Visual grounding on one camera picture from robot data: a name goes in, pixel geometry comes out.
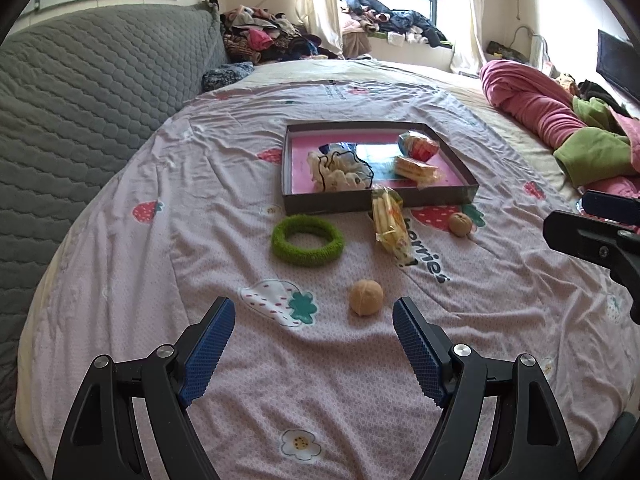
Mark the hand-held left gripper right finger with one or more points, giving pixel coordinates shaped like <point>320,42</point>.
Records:
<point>420,355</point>

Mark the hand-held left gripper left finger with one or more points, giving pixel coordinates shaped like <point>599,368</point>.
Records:
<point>207,355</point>

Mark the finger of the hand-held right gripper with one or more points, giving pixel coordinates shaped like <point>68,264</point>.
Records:
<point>612,206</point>
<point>575,235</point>

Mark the walnut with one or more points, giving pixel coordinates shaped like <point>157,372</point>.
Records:
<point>366,297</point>
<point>460,224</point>

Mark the green fuzzy scrunchie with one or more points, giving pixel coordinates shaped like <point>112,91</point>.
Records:
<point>300,255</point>

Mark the stick biscuit packet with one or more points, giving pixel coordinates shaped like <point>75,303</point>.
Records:
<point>387,217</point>

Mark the yellow cake packet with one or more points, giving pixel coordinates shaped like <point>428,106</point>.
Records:
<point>415,169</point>

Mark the dark grey shallow box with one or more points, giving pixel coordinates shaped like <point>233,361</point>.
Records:
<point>325,205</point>

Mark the egg toy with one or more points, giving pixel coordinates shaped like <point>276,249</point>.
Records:
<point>417,147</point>

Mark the cream frilly scrunchie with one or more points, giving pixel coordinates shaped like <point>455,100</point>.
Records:
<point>340,180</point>

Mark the green cloth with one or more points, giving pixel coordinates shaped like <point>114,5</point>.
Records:
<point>595,152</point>

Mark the pink strawberry print bedsheet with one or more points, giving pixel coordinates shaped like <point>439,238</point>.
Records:
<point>310,385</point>

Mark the black cloth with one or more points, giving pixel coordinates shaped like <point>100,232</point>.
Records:
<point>597,91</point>

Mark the pink blanket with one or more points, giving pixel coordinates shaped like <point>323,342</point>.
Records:
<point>525,95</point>

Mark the black flat television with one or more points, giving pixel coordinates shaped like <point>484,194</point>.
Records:
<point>617,62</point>

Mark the beige bed sheet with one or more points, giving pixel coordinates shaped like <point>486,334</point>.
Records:
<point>500,110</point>

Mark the white rack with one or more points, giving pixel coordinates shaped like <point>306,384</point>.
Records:
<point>537,47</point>

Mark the dark green bag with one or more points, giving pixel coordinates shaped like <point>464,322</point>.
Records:
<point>505,50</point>

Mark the cream curtain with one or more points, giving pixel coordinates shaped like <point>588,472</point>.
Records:
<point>470,20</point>
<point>315,0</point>

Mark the pile of clothes on windowsill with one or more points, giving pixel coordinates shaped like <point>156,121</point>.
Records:
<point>400,22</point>

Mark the grey quilted headboard cover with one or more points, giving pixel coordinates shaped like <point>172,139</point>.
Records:
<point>75,110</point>

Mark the dark patterned cloth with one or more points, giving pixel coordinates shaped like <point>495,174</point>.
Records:
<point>225,76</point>

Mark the brown cloth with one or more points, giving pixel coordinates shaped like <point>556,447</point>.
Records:
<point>357,45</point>

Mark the pile of mixed clothes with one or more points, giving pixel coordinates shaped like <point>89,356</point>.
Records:
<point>260,40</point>

